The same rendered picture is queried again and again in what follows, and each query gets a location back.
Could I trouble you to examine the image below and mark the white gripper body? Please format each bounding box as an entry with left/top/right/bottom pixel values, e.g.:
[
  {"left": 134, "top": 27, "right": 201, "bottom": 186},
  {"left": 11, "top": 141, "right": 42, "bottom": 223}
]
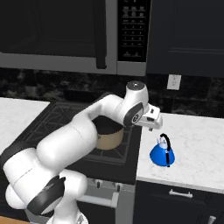
[{"left": 136, "top": 114, "right": 164, "bottom": 131}]

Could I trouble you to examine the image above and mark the dark drawer front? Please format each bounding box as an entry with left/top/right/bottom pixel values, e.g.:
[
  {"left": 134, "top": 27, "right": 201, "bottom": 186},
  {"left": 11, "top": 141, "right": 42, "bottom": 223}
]
[{"left": 133, "top": 179, "right": 224, "bottom": 224}]

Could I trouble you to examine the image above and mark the silver cupboard handle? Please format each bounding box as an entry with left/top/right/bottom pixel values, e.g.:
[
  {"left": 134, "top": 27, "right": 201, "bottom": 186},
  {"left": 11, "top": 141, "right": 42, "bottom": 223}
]
[{"left": 206, "top": 214, "right": 217, "bottom": 224}]

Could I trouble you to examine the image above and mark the blue kettle with black handle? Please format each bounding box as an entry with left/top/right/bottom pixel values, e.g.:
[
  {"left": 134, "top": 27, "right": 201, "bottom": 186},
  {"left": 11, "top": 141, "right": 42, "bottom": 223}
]
[{"left": 149, "top": 133, "right": 176, "bottom": 168}]

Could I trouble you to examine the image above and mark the black stove hob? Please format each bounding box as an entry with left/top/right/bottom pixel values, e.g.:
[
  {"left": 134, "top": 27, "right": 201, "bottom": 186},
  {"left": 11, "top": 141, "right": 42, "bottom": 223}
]
[{"left": 17, "top": 92, "right": 144, "bottom": 186}]

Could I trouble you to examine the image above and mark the silver oven front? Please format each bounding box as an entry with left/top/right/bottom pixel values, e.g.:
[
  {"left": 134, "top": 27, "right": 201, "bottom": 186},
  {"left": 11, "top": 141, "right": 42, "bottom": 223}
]
[{"left": 24, "top": 174, "right": 137, "bottom": 224}]

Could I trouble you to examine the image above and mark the white wall socket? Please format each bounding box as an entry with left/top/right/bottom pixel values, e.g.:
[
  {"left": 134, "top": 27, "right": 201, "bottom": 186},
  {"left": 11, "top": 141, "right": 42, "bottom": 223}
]
[{"left": 166, "top": 73, "right": 182, "bottom": 91}]

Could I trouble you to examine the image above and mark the dark wall cupboard door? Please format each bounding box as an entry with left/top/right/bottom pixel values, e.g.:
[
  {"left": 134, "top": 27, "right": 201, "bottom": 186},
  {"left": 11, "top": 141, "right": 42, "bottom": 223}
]
[{"left": 145, "top": 0, "right": 224, "bottom": 79}]

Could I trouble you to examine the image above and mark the silver and black microwave oven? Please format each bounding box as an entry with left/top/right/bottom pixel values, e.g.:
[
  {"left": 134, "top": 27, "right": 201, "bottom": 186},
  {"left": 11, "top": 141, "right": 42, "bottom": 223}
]
[{"left": 0, "top": 0, "right": 153, "bottom": 77}]

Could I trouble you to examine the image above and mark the black microwave door handle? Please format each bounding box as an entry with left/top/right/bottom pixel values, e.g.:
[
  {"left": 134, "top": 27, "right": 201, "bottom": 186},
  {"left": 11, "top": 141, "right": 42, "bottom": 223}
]
[{"left": 92, "top": 0, "right": 108, "bottom": 70}]

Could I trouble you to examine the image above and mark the silver oven door handle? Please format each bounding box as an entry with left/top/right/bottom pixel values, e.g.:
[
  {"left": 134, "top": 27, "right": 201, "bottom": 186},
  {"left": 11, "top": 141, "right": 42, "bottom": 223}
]
[{"left": 76, "top": 192, "right": 120, "bottom": 209}]

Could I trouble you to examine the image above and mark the silver drawer handle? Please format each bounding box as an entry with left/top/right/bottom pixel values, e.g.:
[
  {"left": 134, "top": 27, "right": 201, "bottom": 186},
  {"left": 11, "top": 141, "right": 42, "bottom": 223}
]
[{"left": 168, "top": 188, "right": 194, "bottom": 200}]

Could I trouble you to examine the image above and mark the beige pot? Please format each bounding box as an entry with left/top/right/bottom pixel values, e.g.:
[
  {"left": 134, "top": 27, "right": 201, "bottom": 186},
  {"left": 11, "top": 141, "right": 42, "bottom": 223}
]
[{"left": 94, "top": 115, "right": 125, "bottom": 151}]

